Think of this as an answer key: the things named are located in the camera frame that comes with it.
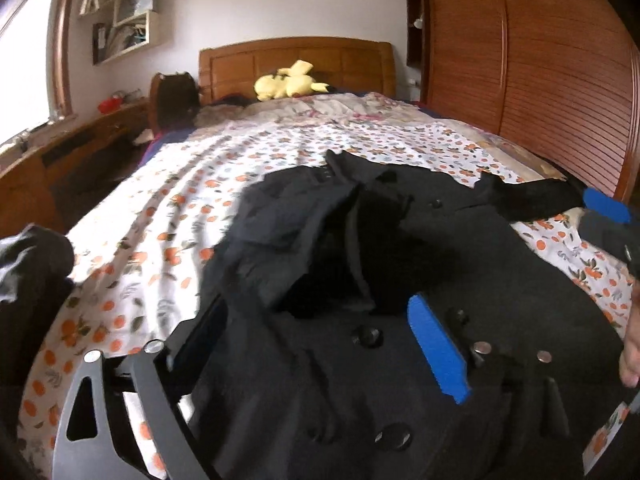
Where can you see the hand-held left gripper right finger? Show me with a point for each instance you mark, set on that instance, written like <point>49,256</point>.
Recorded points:
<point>440,350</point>

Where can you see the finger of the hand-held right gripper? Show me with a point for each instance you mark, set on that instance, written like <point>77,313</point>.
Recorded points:
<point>607,206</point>

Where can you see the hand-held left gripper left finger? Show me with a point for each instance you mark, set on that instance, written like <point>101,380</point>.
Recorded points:
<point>197,341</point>

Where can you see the black coat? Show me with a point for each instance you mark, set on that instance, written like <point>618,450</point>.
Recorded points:
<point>380,270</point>

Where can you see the person's right hand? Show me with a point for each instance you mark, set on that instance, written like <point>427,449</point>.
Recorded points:
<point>631,357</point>

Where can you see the bed with orange-print sheet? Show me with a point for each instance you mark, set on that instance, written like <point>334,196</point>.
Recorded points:
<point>150,240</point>

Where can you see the wooden slatted wardrobe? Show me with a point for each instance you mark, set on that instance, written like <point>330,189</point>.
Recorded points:
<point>540,60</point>

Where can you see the dark cloth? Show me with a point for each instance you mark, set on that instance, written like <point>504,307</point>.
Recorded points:
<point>27,300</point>

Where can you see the wooden desk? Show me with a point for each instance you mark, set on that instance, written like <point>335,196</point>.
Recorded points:
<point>60,155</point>

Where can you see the red container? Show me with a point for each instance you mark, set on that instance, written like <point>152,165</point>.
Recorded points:
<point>109,105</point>

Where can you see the wooden corner shelf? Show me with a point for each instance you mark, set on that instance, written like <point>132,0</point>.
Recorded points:
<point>415,15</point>

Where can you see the yellow plush toy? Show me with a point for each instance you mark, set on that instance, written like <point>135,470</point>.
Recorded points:
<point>287,84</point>

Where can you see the wooden headboard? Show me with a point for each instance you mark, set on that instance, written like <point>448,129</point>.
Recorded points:
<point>295,65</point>

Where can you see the window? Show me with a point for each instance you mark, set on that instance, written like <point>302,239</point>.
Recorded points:
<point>22,60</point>

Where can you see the white wall shelf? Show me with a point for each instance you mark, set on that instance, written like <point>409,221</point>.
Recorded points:
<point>122,12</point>

